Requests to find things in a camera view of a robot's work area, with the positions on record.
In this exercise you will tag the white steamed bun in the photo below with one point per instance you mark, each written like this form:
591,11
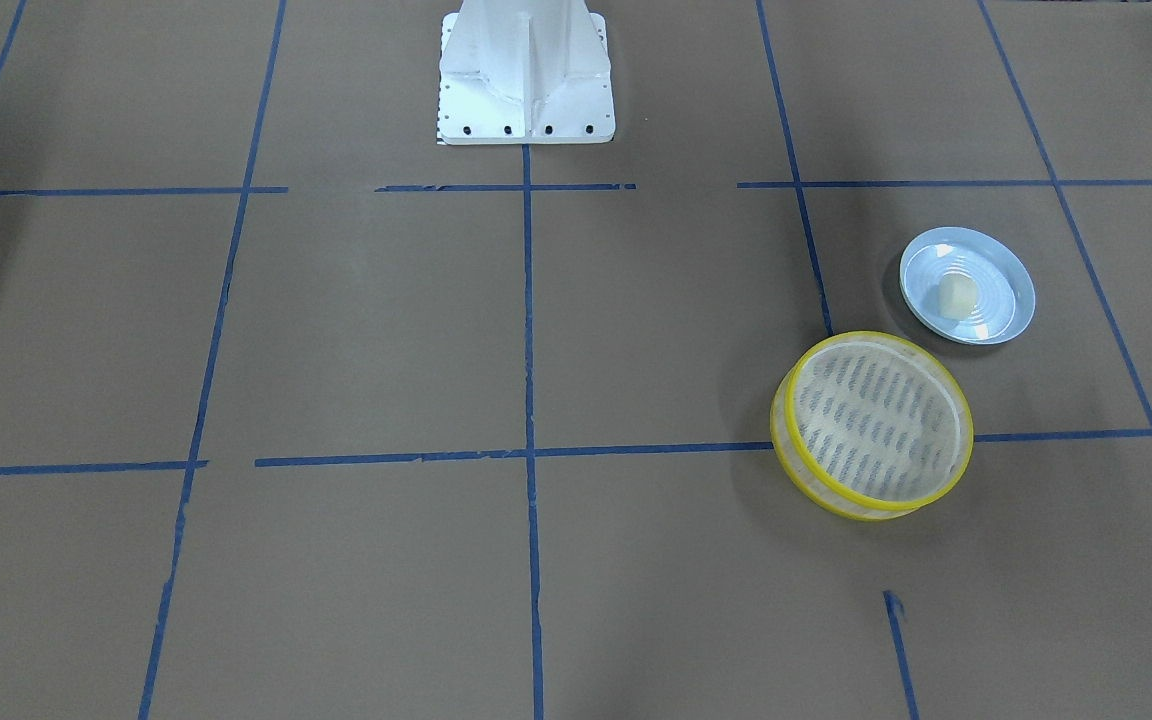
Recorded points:
957,297

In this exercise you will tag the yellow bamboo steamer basket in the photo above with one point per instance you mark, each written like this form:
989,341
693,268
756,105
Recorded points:
871,427

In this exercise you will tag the light blue plate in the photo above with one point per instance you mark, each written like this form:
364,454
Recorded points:
1007,296

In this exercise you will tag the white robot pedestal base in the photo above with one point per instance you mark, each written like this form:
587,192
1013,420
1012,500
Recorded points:
516,72

